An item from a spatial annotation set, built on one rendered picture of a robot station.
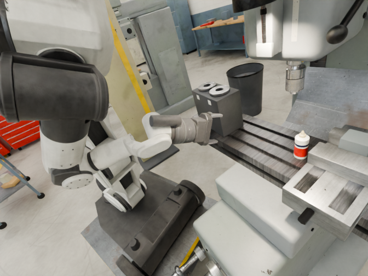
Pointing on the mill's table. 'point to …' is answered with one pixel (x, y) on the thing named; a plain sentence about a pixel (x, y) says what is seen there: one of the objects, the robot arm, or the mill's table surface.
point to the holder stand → (219, 106)
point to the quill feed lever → (338, 30)
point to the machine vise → (328, 194)
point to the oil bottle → (301, 145)
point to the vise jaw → (340, 162)
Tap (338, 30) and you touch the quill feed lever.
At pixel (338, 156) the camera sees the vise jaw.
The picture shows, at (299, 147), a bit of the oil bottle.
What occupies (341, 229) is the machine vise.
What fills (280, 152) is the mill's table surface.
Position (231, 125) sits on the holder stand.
